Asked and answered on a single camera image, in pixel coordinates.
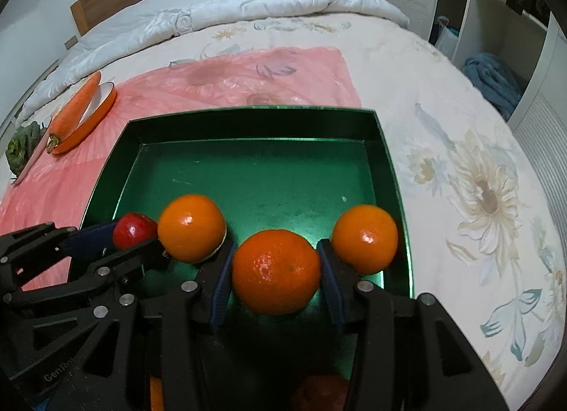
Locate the white duvet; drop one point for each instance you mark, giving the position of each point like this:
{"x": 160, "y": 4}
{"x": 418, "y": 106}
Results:
{"x": 221, "y": 8}

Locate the green leafy vegetable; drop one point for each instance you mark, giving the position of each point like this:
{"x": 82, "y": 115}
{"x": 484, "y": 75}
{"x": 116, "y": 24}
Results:
{"x": 24, "y": 145}

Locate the white open shelf unit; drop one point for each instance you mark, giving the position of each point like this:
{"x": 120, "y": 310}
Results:
{"x": 491, "y": 25}

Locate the pink plastic sheet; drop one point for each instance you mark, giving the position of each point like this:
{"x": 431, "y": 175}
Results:
{"x": 199, "y": 79}

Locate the white vented cabinet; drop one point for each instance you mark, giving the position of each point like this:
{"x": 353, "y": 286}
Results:
{"x": 542, "y": 127}

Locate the beige wall switch panel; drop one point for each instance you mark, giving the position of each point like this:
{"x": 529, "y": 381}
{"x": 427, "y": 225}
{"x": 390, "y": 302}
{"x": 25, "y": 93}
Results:
{"x": 71, "y": 42}

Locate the white oval plate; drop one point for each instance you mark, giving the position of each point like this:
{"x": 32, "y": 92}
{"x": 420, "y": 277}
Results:
{"x": 27, "y": 172}

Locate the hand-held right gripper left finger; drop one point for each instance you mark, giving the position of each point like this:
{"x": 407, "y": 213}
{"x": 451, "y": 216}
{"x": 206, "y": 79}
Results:
{"x": 223, "y": 280}

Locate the blue towel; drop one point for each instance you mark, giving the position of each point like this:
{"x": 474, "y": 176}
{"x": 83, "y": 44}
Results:
{"x": 494, "y": 81}

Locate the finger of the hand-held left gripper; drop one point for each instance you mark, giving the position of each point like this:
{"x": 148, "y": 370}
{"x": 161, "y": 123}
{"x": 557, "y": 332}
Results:
{"x": 110, "y": 271}
{"x": 93, "y": 234}

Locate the white bag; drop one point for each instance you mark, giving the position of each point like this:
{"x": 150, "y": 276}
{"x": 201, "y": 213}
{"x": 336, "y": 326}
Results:
{"x": 447, "y": 39}

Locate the green box tray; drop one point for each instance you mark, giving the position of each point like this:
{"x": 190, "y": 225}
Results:
{"x": 265, "y": 180}

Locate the orange rimmed white plate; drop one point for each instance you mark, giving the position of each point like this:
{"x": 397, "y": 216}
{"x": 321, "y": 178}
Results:
{"x": 99, "y": 110}

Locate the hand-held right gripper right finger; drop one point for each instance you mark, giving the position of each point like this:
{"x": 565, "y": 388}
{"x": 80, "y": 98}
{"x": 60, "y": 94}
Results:
{"x": 328, "y": 282}

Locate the small red apple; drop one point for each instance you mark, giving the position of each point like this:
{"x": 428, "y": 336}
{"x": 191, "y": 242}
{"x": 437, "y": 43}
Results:
{"x": 133, "y": 229}

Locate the carrot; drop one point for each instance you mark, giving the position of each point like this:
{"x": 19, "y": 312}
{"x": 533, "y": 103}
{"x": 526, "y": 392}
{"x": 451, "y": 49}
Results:
{"x": 75, "y": 110}

